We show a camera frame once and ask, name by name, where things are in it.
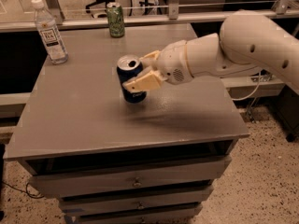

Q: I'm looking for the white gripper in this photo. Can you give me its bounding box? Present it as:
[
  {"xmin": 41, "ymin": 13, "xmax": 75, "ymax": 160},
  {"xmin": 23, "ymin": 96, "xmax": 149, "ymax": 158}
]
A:
[{"xmin": 122, "ymin": 40, "xmax": 192, "ymax": 92}]

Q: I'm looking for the blue pepsi can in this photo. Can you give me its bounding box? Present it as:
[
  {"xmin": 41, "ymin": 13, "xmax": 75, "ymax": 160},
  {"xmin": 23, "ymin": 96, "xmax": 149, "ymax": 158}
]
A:
[{"xmin": 116, "ymin": 54, "xmax": 148, "ymax": 104}]

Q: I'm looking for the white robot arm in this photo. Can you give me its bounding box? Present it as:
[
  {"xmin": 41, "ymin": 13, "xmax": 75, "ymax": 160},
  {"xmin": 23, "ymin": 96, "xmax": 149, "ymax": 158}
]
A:
[{"xmin": 123, "ymin": 10, "xmax": 299, "ymax": 92}]

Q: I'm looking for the green soda can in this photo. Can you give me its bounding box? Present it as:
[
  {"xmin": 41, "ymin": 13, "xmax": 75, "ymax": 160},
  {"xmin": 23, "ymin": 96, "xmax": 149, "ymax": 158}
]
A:
[{"xmin": 107, "ymin": 2, "xmax": 125, "ymax": 37}]

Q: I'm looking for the clear plastic water bottle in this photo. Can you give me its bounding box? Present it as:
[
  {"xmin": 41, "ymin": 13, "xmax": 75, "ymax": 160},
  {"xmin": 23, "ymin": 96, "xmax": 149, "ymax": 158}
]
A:
[{"xmin": 31, "ymin": 0, "xmax": 68, "ymax": 64}]

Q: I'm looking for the grey drawer cabinet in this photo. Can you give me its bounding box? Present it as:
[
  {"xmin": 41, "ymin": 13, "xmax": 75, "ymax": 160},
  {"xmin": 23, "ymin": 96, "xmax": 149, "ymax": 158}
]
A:
[{"xmin": 4, "ymin": 23, "xmax": 251, "ymax": 224}]

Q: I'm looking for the top grey drawer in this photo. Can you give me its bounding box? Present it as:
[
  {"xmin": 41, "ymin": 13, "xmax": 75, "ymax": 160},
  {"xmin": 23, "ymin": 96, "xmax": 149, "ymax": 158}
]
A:
[{"xmin": 30, "ymin": 155, "xmax": 232, "ymax": 198}]

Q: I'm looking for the grey drawer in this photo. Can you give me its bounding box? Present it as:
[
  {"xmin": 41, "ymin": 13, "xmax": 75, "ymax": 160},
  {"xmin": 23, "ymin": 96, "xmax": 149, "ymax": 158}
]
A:
[
  {"xmin": 30, "ymin": 155, "xmax": 232, "ymax": 198},
  {"xmin": 59, "ymin": 184, "xmax": 213, "ymax": 217},
  {"xmin": 64, "ymin": 203, "xmax": 202, "ymax": 224}
]

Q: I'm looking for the middle grey drawer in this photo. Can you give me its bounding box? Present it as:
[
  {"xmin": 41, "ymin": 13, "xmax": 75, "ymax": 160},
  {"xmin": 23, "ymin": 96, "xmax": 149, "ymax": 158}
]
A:
[{"xmin": 59, "ymin": 184, "xmax": 213, "ymax": 217}]

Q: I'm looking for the bottom grey drawer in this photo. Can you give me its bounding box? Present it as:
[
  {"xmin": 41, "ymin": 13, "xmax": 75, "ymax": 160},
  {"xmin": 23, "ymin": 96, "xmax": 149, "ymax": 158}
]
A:
[{"xmin": 64, "ymin": 203, "xmax": 202, "ymax": 224}]

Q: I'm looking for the white cable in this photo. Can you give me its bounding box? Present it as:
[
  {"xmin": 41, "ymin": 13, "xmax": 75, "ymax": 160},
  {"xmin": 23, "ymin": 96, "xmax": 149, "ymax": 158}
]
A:
[{"xmin": 232, "ymin": 72, "xmax": 263, "ymax": 102}]

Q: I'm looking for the metal railing frame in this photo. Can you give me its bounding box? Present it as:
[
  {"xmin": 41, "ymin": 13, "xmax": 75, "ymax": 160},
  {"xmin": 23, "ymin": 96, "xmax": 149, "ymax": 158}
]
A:
[{"xmin": 0, "ymin": 0, "xmax": 299, "ymax": 32}]

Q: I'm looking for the black floor cable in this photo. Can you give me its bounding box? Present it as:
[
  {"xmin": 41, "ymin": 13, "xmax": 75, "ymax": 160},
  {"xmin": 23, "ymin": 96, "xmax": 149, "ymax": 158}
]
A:
[{"xmin": 1, "ymin": 181, "xmax": 45, "ymax": 200}]

